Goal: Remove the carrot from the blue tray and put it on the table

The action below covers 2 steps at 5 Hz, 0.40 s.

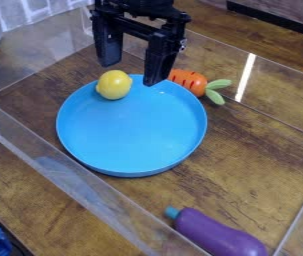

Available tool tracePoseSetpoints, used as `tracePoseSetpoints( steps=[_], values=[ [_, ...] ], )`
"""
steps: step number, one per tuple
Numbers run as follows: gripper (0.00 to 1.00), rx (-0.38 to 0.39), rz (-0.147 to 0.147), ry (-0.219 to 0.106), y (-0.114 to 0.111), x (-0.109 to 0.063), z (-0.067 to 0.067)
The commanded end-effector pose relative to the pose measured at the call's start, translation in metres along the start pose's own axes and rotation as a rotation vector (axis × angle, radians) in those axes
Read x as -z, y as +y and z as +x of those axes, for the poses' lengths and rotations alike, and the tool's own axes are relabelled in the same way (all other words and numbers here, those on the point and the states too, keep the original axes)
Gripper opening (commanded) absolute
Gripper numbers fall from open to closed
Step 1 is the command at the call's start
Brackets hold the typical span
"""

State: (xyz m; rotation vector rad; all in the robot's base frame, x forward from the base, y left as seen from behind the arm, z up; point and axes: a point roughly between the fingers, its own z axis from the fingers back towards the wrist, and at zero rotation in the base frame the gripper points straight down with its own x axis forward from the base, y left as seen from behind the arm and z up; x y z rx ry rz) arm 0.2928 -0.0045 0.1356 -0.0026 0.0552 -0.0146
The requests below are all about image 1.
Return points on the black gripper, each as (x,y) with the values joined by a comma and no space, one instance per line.
(112,18)

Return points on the orange toy carrot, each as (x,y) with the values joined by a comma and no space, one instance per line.
(199,85)

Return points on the blue round tray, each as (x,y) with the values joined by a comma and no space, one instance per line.
(136,136)

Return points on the yellow toy lemon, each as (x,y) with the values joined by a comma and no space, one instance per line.
(113,84)

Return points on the white patterned curtain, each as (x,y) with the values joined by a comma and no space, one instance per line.
(22,12)

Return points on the purple toy eggplant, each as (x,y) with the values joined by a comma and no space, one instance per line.
(216,238)

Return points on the clear acrylic enclosure wall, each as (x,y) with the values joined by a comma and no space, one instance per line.
(243,178)

